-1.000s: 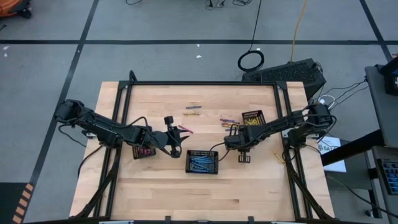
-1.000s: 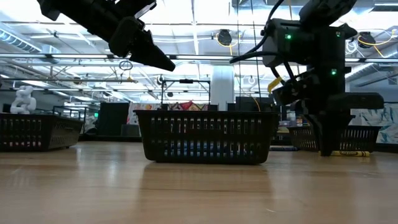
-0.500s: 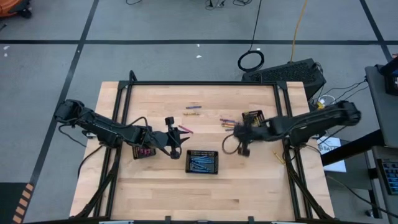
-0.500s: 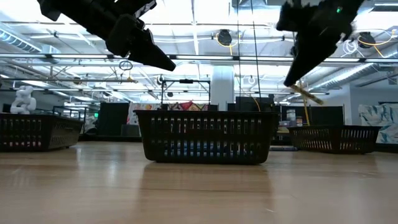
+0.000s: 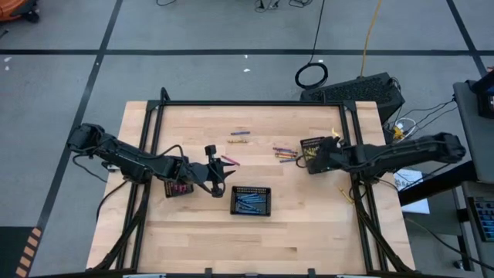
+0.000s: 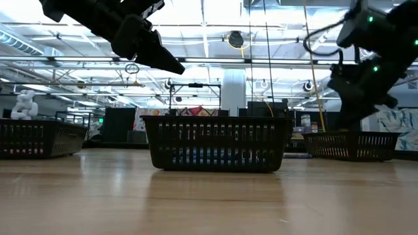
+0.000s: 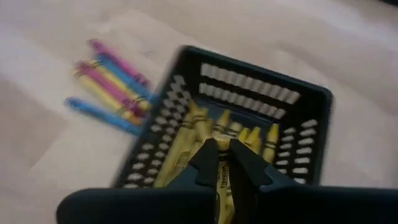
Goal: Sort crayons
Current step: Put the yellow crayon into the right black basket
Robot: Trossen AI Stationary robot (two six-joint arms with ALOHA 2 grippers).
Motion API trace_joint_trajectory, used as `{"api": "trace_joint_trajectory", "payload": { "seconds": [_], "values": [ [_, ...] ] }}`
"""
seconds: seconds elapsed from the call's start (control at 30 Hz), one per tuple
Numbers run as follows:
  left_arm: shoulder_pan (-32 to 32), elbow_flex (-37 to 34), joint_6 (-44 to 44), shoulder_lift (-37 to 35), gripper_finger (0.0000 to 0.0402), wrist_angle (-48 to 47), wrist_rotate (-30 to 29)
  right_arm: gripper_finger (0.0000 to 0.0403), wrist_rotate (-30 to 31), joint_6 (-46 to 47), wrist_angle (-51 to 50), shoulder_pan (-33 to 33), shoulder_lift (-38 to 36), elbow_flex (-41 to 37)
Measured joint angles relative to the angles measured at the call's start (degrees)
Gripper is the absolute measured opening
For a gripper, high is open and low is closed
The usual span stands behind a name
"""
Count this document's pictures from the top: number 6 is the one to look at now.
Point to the blue crayon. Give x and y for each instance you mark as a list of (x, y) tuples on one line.
[(297, 156)]

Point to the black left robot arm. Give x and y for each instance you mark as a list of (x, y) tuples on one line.
[(88, 13)]

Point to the white column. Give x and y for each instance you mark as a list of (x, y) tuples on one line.
[(233, 94)]

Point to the black plastic slotted basket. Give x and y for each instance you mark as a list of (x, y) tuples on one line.
[(39, 140), (215, 143), (351, 147)]

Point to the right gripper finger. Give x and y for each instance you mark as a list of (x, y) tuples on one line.
[(352, 119)]

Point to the white robot figure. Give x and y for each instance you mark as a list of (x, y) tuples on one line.
[(24, 106)]

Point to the black partition panel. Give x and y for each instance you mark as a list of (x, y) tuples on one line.
[(261, 109), (330, 120), (119, 124)]

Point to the colourful patterned cloth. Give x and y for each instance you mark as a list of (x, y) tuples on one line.
[(197, 111)]

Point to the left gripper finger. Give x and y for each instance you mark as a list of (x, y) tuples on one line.
[(160, 57)]

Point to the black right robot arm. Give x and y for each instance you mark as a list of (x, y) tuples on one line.
[(392, 32)]

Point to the ceiling light strip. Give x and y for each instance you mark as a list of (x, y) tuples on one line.
[(212, 60)]

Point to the black metal frame stand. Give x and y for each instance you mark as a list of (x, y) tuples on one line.
[(195, 85)]

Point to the teal floral patterned banner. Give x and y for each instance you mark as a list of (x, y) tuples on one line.
[(400, 127)]

